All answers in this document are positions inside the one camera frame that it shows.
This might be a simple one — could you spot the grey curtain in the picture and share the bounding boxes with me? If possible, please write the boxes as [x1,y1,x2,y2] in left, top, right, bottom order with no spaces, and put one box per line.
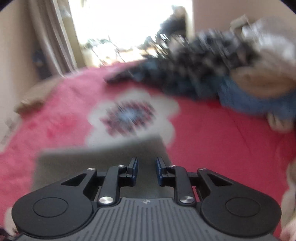
[30,0,78,76]

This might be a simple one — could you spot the white fluffy cloth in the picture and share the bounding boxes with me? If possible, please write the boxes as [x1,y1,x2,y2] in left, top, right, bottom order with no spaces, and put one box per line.
[279,162,296,241]

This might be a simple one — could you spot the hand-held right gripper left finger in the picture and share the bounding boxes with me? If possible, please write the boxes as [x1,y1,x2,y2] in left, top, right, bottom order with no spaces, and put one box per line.
[60,157,139,207]

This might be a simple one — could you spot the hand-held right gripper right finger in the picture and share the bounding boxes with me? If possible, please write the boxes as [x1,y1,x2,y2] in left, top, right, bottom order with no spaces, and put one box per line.
[156,157,234,205]

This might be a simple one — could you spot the cream garment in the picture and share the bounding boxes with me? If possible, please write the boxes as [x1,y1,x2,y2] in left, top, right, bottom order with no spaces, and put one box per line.
[231,62,296,93]

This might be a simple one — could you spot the grey sweatpants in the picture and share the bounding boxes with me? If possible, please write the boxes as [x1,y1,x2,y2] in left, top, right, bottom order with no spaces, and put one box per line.
[31,136,176,200]

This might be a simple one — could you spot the wheelchair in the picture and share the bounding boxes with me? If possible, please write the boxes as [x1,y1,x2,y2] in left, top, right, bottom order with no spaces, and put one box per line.
[144,7,192,58]

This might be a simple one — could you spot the light blue garment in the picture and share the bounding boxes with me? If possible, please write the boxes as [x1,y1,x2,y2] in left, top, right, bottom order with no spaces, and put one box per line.
[217,76,296,118]

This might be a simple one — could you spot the pink floral blanket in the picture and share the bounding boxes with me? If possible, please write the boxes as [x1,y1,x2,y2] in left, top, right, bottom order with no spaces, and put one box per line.
[0,61,296,232]

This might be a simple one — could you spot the cream canvas bag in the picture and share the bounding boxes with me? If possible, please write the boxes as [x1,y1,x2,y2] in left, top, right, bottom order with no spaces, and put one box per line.
[231,15,251,29]

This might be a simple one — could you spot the beige folded cloth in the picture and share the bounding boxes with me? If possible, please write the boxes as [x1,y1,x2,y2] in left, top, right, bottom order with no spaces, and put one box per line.
[14,77,60,114]

